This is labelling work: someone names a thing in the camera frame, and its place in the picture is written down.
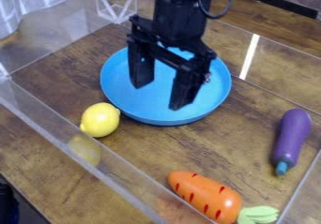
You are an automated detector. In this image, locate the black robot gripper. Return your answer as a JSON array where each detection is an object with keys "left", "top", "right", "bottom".
[{"left": 128, "top": 0, "right": 215, "bottom": 111}]

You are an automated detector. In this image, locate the orange toy carrot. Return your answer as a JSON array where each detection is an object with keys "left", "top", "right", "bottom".
[{"left": 168, "top": 171, "right": 278, "bottom": 224}]

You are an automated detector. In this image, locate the blue round plate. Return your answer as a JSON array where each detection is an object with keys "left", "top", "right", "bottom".
[{"left": 100, "top": 48, "right": 231, "bottom": 126}]

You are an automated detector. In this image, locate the yellow toy lemon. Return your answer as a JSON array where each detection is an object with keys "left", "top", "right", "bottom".
[{"left": 80, "top": 102, "right": 120, "bottom": 138}]

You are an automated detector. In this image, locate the purple toy eggplant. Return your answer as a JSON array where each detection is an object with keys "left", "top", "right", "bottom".
[{"left": 271, "top": 109, "right": 311, "bottom": 175}]

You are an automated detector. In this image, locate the black braided cable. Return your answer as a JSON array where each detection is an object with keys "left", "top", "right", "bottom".
[{"left": 196, "top": 0, "right": 232, "bottom": 20}]

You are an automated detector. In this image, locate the clear acrylic corner bracket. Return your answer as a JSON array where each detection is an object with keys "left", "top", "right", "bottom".
[{"left": 94, "top": 0, "right": 137, "bottom": 24}]

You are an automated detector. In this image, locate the clear acrylic enclosure wall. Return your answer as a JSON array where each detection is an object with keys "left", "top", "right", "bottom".
[{"left": 0, "top": 0, "right": 321, "bottom": 224}]

